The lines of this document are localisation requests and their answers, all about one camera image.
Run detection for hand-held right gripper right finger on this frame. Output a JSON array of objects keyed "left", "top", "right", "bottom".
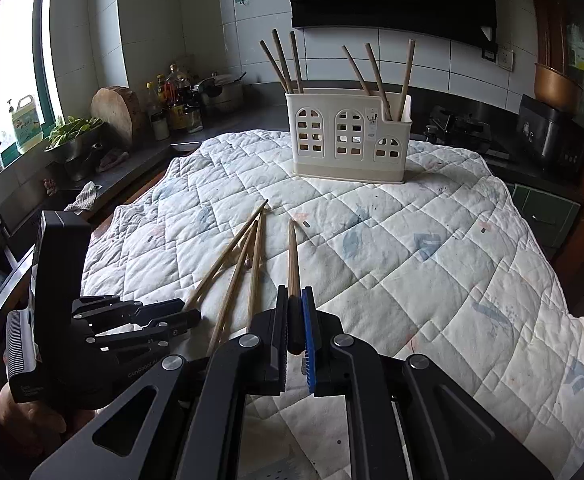
[{"left": 301, "top": 286, "right": 555, "bottom": 480}]

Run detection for white quilted blanket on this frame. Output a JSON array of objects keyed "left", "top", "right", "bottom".
[{"left": 79, "top": 129, "right": 584, "bottom": 480}]

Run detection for metal pot with lid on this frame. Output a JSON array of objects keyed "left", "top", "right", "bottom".
[{"left": 194, "top": 72, "right": 247, "bottom": 113}]

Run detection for small metal pot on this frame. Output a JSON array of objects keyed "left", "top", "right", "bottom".
[{"left": 64, "top": 142, "right": 105, "bottom": 182}]

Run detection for black rice cooker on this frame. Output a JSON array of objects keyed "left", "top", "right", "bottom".
[{"left": 516, "top": 94, "right": 584, "bottom": 171}]

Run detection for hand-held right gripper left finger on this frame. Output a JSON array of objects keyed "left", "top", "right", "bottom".
[{"left": 29, "top": 296, "right": 303, "bottom": 480}]

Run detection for green cabinet drawers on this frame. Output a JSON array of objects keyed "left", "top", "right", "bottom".
[{"left": 509, "top": 182, "right": 583, "bottom": 261}]

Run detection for brown wooden chopstick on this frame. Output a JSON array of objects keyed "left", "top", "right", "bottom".
[
  {"left": 246, "top": 210, "right": 266, "bottom": 333},
  {"left": 259, "top": 40, "right": 293, "bottom": 95},
  {"left": 183, "top": 199, "right": 270, "bottom": 312},
  {"left": 397, "top": 38, "right": 417, "bottom": 122},
  {"left": 206, "top": 220, "right": 259, "bottom": 357},
  {"left": 271, "top": 29, "right": 295, "bottom": 95},
  {"left": 289, "top": 30, "right": 304, "bottom": 95},
  {"left": 341, "top": 45, "right": 372, "bottom": 96},
  {"left": 287, "top": 218, "right": 303, "bottom": 301},
  {"left": 364, "top": 42, "right": 394, "bottom": 122}
]

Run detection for detergent bottle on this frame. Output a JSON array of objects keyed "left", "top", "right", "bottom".
[{"left": 7, "top": 94, "right": 40, "bottom": 155}]

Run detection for metal bowl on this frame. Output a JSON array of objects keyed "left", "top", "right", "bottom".
[{"left": 44, "top": 117, "right": 105, "bottom": 163}]

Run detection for person's left hand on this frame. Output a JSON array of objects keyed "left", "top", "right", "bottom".
[{"left": 0, "top": 384, "right": 68, "bottom": 453}]

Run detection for white plastic utensil holder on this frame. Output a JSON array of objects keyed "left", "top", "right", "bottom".
[{"left": 284, "top": 91, "right": 413, "bottom": 186}]

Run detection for copper inner pot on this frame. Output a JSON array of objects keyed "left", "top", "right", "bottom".
[{"left": 533, "top": 62, "right": 584, "bottom": 111}]

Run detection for round wooden cutting board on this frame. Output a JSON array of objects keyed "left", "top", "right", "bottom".
[{"left": 90, "top": 86, "right": 140, "bottom": 148}]

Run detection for black gas stove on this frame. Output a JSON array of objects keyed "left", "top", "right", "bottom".
[{"left": 412, "top": 106, "right": 510, "bottom": 161}]

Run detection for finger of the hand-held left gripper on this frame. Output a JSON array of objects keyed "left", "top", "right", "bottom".
[
  {"left": 72, "top": 296, "right": 185, "bottom": 331},
  {"left": 91, "top": 308, "right": 202, "bottom": 353}
]

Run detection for green leafy vegetables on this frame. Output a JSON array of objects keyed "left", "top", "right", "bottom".
[{"left": 47, "top": 116, "right": 104, "bottom": 147}]

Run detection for green framed window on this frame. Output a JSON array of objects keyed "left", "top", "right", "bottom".
[{"left": 0, "top": 0, "right": 65, "bottom": 181}]

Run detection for group of condiment bottles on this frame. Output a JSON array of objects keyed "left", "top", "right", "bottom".
[{"left": 144, "top": 62, "right": 205, "bottom": 142}]

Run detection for pink cloth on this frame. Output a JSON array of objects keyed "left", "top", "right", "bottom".
[{"left": 97, "top": 149, "right": 130, "bottom": 173}]

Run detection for white checked rag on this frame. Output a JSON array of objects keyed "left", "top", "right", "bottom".
[{"left": 63, "top": 181, "right": 98, "bottom": 212}]

